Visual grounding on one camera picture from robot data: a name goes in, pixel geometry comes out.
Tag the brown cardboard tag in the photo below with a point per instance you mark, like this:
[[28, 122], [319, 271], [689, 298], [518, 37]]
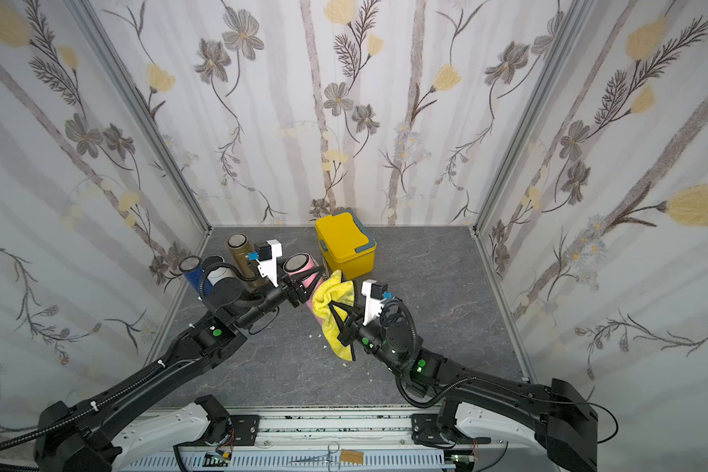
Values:
[[352, 457]]

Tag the gold thermos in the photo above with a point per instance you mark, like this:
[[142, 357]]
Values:
[[240, 248]]

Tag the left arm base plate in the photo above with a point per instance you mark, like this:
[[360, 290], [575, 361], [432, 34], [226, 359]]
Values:
[[243, 431]]

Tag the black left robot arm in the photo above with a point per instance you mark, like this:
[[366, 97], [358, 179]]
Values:
[[86, 436]]

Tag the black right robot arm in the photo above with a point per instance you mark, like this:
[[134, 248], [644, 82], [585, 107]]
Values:
[[562, 422]]

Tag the yellow storage box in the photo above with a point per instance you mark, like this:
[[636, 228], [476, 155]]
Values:
[[346, 244]]

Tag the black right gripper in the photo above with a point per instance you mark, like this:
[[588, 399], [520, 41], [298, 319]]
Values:
[[355, 326]]

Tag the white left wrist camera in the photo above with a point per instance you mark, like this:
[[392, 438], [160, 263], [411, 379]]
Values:
[[266, 256]]

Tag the pink thermos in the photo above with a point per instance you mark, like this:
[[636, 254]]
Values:
[[307, 276]]

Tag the yellow grey cleaning cloth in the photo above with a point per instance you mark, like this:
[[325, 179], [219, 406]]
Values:
[[334, 291]]

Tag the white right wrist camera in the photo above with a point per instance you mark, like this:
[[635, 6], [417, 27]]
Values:
[[376, 294]]

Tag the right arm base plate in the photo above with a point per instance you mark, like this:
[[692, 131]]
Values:
[[427, 430]]

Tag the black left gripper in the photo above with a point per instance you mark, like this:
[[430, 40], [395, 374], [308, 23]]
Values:
[[289, 291]]

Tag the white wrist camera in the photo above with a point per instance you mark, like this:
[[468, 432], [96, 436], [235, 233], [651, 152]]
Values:
[[376, 294], [266, 256]]

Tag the blue thermos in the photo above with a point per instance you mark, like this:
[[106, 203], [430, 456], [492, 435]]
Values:
[[191, 268]]

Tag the white thermos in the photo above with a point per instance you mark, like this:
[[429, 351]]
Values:
[[216, 274]]

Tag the white slotted cable duct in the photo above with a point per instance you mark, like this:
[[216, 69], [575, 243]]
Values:
[[375, 460]]

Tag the metal scissors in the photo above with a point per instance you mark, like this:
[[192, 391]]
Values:
[[330, 459]]

